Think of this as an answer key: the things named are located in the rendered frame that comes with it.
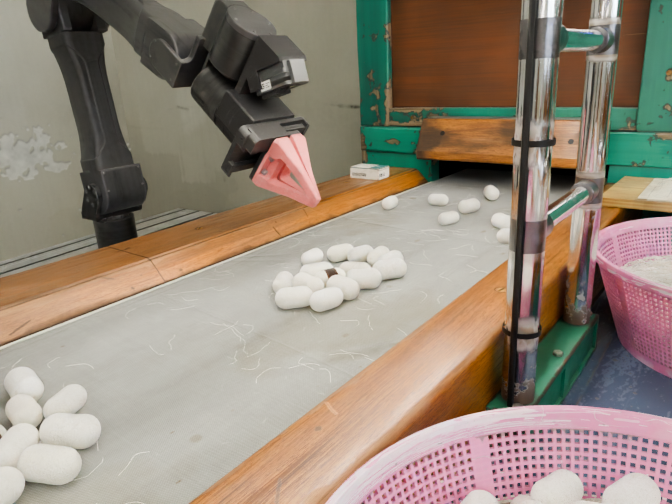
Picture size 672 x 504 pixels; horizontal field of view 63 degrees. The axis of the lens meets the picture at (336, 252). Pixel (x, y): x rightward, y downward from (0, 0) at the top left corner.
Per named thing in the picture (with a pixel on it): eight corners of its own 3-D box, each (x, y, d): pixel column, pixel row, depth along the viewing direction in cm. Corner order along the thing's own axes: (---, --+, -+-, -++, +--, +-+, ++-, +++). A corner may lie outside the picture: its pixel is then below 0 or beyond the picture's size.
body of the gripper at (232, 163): (313, 126, 64) (275, 85, 66) (250, 137, 57) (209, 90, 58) (290, 166, 68) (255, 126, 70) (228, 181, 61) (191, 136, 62)
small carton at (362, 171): (350, 177, 97) (349, 166, 96) (361, 174, 99) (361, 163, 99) (378, 180, 93) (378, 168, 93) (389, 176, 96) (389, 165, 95)
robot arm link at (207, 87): (270, 86, 64) (235, 48, 65) (234, 89, 59) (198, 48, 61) (248, 131, 68) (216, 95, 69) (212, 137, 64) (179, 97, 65)
